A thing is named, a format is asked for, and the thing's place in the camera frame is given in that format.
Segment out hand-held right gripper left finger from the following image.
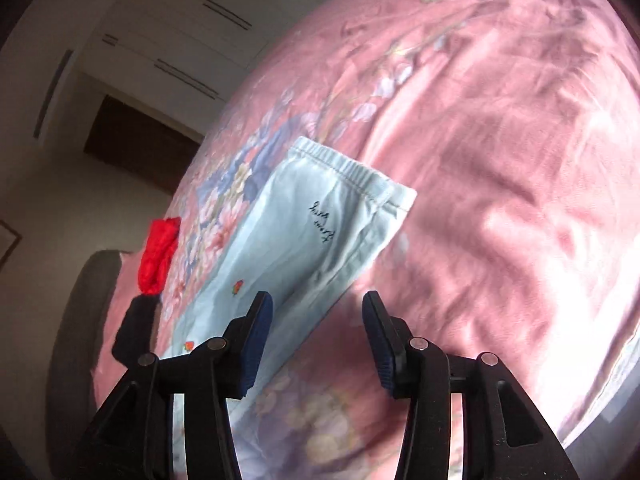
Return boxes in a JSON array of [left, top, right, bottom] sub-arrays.
[[75, 290, 275, 480]]

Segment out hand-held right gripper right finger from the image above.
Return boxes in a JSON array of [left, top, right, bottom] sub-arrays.
[[362, 290, 581, 480]]

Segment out light blue pants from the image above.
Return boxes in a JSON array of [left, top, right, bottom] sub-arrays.
[[159, 136, 418, 480]]

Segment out black folded garment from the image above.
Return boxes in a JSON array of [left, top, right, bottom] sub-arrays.
[[111, 296, 163, 368]]

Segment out red folded garment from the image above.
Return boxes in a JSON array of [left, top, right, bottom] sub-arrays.
[[138, 217, 182, 296]]

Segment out grey upholstered headboard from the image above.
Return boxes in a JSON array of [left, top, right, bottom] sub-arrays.
[[45, 250, 136, 480]]

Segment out pink floral bed quilt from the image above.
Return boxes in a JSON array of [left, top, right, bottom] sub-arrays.
[[92, 0, 640, 480]]

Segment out dark brown door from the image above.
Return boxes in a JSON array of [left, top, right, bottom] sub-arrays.
[[84, 95, 203, 193]]

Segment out white wardrobe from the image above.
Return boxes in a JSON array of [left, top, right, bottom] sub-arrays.
[[30, 0, 351, 126]]

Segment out framed wall picture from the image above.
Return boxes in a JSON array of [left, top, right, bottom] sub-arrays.
[[0, 220, 23, 266]]

